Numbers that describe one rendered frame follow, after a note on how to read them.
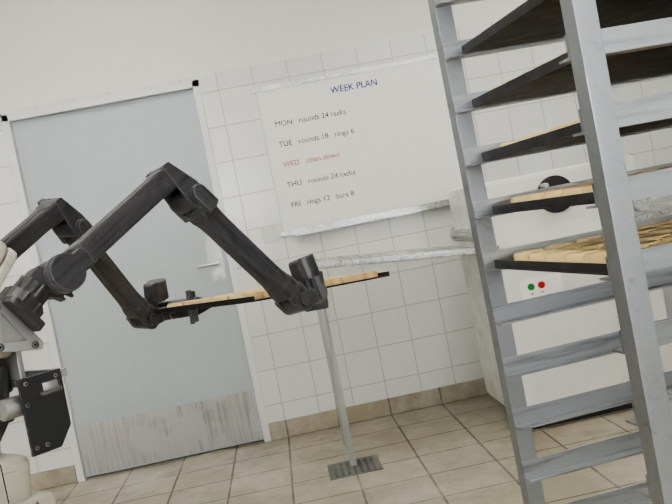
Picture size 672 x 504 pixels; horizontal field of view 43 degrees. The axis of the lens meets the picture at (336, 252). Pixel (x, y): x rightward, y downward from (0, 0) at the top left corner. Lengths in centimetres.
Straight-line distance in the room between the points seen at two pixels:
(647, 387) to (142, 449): 420
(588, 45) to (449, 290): 396
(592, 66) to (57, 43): 425
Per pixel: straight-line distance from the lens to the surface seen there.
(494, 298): 147
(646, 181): 110
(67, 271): 177
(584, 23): 106
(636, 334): 106
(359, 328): 489
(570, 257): 124
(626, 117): 110
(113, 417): 505
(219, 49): 494
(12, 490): 189
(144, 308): 254
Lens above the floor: 118
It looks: 2 degrees down
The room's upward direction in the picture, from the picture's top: 11 degrees counter-clockwise
